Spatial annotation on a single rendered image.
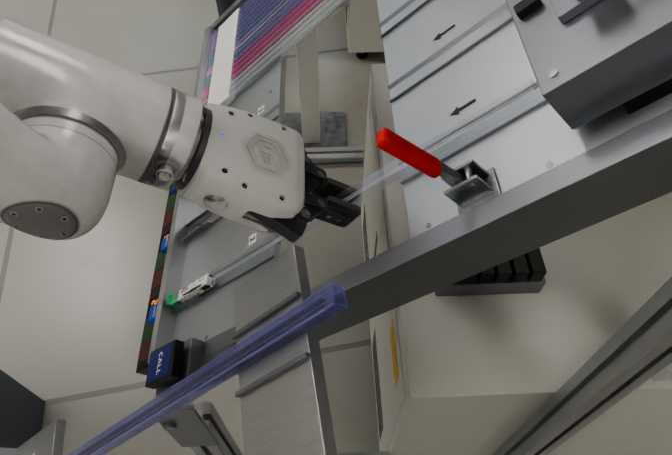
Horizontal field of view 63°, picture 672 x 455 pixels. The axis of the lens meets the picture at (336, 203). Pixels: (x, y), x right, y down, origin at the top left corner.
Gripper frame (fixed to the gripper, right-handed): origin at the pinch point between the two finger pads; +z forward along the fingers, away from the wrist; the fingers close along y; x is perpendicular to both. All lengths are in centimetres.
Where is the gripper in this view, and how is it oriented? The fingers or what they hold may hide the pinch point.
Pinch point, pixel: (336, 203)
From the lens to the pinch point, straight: 54.8
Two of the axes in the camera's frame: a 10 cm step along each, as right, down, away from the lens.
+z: 8.3, 3.1, 4.7
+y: -0.4, -8.0, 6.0
